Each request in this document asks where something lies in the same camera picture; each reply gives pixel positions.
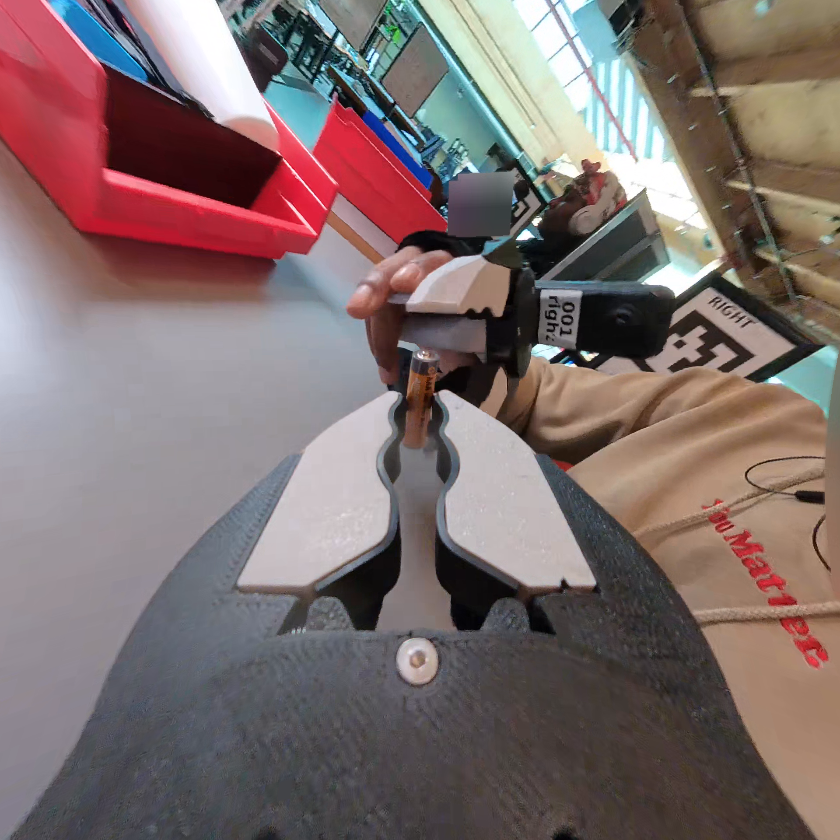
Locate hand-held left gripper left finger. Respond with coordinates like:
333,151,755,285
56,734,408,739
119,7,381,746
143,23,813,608
238,392,401,595

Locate orange black battery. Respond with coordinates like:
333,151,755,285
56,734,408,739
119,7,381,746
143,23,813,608
402,349,442,450

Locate person's right hand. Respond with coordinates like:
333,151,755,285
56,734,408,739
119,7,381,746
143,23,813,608
346,249,454,388

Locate person's right forearm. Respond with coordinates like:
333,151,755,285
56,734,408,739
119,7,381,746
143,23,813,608
499,357,828,473

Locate red storage bin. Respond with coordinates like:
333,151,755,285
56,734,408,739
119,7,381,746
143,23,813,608
314,98,447,244

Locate small black box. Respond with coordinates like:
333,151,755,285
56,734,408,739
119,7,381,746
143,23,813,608
243,26,290,93

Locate black monitor screen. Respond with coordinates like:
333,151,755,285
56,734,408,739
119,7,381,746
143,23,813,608
545,190,670,283

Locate brown board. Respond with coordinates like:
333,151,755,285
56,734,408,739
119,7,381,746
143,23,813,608
381,23,450,119
318,0,388,34

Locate framed marker poster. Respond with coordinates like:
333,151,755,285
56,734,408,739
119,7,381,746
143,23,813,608
508,177,546,237
591,272,821,383

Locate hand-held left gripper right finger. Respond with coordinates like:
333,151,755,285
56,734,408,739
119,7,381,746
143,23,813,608
435,390,598,593

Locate blue storage bin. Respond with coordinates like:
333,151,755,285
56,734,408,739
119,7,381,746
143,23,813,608
361,110,434,188

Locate red plastic bin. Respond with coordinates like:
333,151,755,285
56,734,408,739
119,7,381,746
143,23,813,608
0,0,339,260

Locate blue black foam block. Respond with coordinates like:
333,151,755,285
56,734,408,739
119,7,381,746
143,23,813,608
49,0,148,83

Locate white water bottle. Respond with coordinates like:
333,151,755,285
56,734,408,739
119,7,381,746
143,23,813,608
121,0,282,152

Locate black earphone cable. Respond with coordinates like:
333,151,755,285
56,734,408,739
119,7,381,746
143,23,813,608
745,456,831,572

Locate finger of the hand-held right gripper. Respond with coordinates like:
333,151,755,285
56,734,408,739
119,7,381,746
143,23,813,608
387,255,513,316
397,314,490,362

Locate person's beige hoodie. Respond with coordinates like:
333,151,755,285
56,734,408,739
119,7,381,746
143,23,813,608
571,407,840,840

